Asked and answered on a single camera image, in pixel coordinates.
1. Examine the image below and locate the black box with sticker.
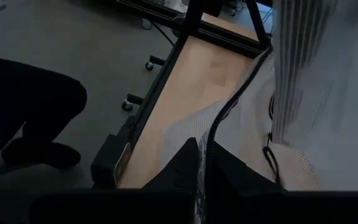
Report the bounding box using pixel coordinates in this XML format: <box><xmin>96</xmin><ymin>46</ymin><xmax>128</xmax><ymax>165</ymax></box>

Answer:
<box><xmin>90</xmin><ymin>133</ymin><xmax>133</xmax><ymax>189</ymax></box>

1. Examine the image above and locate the large clear mesh pouch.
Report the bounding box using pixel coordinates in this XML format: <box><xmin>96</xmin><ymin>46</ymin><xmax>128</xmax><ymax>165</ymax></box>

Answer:
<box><xmin>160</xmin><ymin>0</ymin><xmax>358</xmax><ymax>224</ymax></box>

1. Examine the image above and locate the person's shoe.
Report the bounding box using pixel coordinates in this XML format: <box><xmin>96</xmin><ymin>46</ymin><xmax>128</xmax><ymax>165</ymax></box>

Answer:
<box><xmin>1</xmin><ymin>136</ymin><xmax>82</xmax><ymax>170</ymax></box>

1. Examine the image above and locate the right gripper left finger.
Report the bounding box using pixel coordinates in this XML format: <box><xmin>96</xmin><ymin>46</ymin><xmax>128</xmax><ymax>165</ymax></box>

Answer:
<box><xmin>141</xmin><ymin>136</ymin><xmax>200</xmax><ymax>192</ymax></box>

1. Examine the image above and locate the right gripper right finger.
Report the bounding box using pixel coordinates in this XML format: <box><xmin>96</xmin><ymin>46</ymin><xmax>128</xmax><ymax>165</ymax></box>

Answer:
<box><xmin>211</xmin><ymin>141</ymin><xmax>284</xmax><ymax>192</ymax></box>

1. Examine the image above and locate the black caster wheel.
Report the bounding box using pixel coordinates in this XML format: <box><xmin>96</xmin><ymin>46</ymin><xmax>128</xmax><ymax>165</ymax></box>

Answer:
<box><xmin>144</xmin><ymin>55</ymin><xmax>166</xmax><ymax>72</ymax></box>
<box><xmin>121</xmin><ymin>93</ymin><xmax>144</xmax><ymax>112</ymax></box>

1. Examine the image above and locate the person's leg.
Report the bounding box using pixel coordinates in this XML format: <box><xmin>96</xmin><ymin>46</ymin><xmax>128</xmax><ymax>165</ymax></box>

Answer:
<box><xmin>0</xmin><ymin>55</ymin><xmax>88</xmax><ymax>175</ymax></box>

